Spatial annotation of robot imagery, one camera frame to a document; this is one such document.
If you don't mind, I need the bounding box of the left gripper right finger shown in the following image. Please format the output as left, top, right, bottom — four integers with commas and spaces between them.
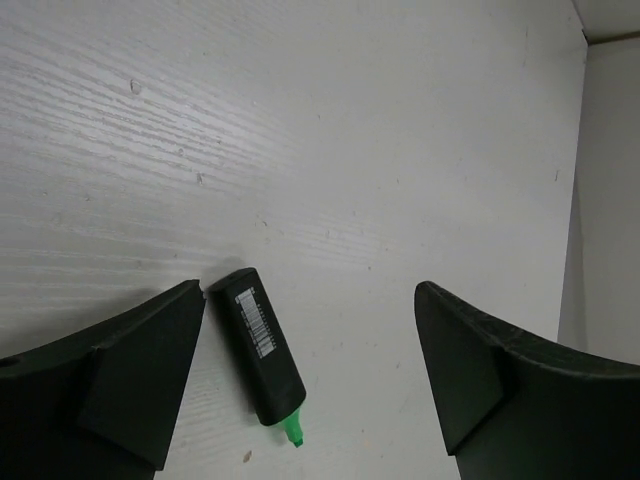
414, 281, 639, 455

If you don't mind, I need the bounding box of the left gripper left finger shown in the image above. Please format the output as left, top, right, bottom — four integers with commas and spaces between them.
1, 280, 205, 472

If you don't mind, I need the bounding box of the green black highlighter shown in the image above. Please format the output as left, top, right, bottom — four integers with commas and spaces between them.
207, 267, 307, 448

